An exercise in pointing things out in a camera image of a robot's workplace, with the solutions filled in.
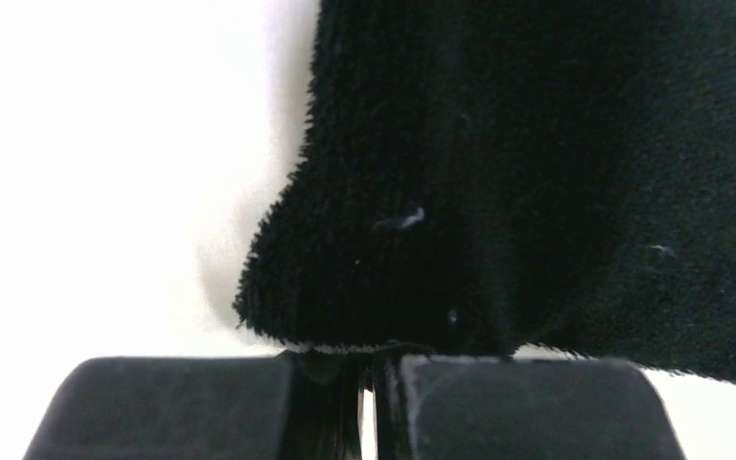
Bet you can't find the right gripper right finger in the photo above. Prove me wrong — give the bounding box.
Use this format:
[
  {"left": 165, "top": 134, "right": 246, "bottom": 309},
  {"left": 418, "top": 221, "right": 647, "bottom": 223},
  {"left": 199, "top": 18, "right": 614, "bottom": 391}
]
[{"left": 373, "top": 354, "right": 435, "bottom": 459}]

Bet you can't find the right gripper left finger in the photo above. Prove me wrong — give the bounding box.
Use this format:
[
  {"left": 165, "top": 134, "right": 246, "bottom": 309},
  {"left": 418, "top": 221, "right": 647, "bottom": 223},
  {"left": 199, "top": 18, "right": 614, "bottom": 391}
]
[{"left": 282, "top": 352, "right": 364, "bottom": 460}]

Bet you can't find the black white striped pillowcase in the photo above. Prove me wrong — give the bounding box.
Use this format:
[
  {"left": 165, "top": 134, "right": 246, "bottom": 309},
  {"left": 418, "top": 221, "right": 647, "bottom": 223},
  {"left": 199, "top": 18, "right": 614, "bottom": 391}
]
[{"left": 233, "top": 1, "right": 736, "bottom": 383}]

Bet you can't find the white pillow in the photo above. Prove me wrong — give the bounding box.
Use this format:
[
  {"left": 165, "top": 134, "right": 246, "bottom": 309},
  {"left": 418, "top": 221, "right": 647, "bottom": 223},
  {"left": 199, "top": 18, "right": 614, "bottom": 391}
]
[{"left": 0, "top": 1, "right": 318, "bottom": 459}]

